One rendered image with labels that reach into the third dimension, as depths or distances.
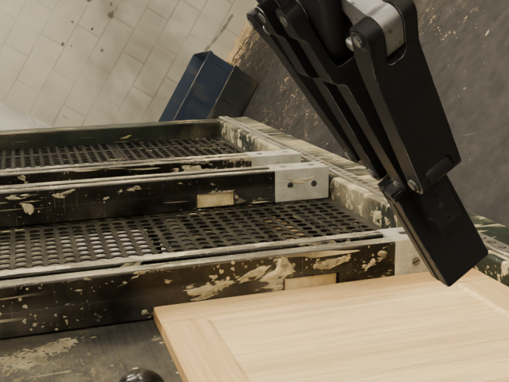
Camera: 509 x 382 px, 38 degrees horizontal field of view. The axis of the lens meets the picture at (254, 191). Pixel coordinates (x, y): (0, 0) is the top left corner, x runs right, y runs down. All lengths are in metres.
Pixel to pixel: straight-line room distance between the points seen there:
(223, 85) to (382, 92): 4.85
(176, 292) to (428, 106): 0.71
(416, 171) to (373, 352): 0.55
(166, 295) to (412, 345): 0.33
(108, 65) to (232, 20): 1.10
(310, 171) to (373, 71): 1.29
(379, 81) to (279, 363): 0.57
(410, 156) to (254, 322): 0.64
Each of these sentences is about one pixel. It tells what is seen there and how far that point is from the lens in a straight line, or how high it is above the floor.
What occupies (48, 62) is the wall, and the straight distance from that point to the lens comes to 5.97.
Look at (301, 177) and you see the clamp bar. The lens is 1.58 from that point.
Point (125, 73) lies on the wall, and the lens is 6.04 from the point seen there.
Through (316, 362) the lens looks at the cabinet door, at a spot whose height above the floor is 1.18.
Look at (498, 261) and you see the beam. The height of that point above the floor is 0.90.
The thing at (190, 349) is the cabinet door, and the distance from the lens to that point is 0.87.
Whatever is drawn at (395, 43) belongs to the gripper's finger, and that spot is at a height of 1.50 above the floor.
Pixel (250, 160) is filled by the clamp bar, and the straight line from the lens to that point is 1.71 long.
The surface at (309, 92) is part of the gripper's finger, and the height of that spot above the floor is 1.48.
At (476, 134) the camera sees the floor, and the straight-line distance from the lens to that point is 2.90.
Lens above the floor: 1.63
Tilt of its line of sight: 22 degrees down
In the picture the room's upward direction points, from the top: 61 degrees counter-clockwise
